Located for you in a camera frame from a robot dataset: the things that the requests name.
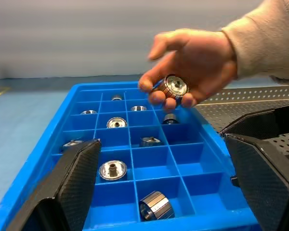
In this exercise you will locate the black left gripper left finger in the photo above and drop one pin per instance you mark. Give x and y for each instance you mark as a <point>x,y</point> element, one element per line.
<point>72,187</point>

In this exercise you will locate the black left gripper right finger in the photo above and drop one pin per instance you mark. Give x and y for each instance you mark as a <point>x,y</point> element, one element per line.
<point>265,185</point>

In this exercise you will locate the person's bare hand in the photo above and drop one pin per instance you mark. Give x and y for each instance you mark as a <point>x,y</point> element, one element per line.
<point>204,62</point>

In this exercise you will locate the perforated metal tray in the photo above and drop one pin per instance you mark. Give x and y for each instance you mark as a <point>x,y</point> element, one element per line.
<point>231,96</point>

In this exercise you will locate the blue compartment tray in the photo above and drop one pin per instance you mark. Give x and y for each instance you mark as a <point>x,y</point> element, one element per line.
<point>156,166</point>

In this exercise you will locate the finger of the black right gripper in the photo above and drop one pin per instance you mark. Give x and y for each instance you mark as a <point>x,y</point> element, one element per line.
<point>267,125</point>

